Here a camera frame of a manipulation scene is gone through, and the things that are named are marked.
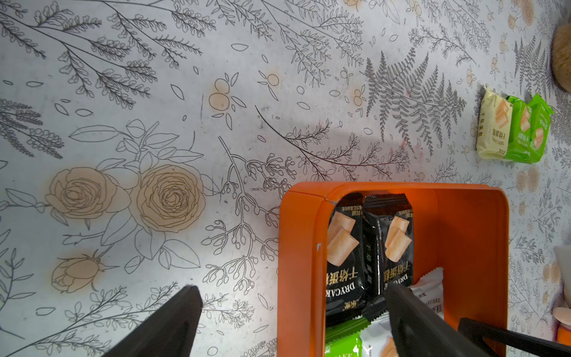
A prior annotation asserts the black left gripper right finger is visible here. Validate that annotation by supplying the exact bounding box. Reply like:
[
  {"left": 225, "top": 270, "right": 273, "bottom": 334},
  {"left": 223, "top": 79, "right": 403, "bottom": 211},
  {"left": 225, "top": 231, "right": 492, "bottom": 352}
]
[{"left": 385, "top": 283, "right": 486, "bottom": 357}]

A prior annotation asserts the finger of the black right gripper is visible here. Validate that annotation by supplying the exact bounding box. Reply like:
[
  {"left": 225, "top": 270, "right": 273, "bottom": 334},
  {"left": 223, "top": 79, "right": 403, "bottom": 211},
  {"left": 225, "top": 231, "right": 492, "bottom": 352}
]
[{"left": 458, "top": 318, "right": 570, "bottom": 356}]

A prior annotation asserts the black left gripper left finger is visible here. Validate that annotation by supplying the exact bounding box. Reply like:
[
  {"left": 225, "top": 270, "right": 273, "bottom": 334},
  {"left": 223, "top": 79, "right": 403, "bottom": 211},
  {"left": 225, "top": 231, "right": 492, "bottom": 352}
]
[{"left": 106, "top": 286, "right": 203, "bottom": 357}]

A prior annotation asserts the white cookie packet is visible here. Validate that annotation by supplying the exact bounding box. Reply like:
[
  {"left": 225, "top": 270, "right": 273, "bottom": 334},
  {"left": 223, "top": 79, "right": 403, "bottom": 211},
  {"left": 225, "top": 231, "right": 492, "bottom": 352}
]
[{"left": 360, "top": 267, "right": 444, "bottom": 356}]

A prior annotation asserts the black cookie packet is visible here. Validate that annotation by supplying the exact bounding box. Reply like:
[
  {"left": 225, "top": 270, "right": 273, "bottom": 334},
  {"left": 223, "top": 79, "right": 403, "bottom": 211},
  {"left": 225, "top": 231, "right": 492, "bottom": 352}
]
[
  {"left": 362, "top": 193, "right": 414, "bottom": 322},
  {"left": 326, "top": 193, "right": 367, "bottom": 327}
]

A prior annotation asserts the orange storage box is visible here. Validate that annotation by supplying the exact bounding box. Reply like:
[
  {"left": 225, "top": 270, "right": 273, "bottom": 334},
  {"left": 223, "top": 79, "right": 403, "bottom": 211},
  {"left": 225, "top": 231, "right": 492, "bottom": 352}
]
[{"left": 277, "top": 181, "right": 510, "bottom": 356}]

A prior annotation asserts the green cookie packet top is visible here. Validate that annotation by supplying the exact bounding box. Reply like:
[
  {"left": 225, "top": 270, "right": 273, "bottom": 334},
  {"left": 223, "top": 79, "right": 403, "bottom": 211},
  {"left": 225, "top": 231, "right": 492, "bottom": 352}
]
[{"left": 504, "top": 96, "right": 532, "bottom": 164}]

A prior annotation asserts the green cookie packet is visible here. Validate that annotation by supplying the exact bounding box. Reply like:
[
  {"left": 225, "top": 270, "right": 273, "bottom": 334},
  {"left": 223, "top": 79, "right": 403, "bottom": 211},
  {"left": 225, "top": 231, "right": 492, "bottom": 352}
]
[
  {"left": 324, "top": 317, "right": 370, "bottom": 357},
  {"left": 504, "top": 96, "right": 532, "bottom": 164},
  {"left": 529, "top": 94, "right": 554, "bottom": 164}
]

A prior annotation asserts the yellow cookie packet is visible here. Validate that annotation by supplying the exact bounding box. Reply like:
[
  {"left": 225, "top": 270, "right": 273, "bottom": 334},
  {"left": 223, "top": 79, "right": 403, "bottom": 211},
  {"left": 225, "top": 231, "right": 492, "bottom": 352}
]
[{"left": 477, "top": 88, "right": 513, "bottom": 159}]

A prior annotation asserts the striped orange toy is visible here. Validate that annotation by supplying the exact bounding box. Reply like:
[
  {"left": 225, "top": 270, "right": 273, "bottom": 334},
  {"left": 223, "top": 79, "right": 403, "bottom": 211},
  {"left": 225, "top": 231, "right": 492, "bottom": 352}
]
[{"left": 553, "top": 245, "right": 570, "bottom": 346}]

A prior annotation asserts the floral table mat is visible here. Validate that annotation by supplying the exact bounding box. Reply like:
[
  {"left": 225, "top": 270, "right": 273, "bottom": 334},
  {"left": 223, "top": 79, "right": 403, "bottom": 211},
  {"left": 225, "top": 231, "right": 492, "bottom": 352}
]
[{"left": 1, "top": 1, "right": 570, "bottom": 356}]

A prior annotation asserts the brown teddy bear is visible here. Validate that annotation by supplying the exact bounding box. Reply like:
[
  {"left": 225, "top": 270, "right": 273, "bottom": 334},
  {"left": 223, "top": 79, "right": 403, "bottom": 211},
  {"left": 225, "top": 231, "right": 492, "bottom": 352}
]
[{"left": 552, "top": 23, "right": 571, "bottom": 93}]

